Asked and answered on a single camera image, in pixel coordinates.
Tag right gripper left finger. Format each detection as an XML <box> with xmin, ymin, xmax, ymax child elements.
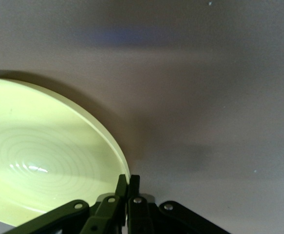
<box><xmin>2</xmin><ymin>174</ymin><xmax>129</xmax><ymax>234</ymax></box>

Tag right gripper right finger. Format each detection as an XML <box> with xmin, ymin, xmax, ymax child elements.
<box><xmin>128</xmin><ymin>175</ymin><xmax>230</xmax><ymax>234</ymax></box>

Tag yellow plate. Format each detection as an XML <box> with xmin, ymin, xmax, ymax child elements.
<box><xmin>0</xmin><ymin>77</ymin><xmax>131</xmax><ymax>227</ymax></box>

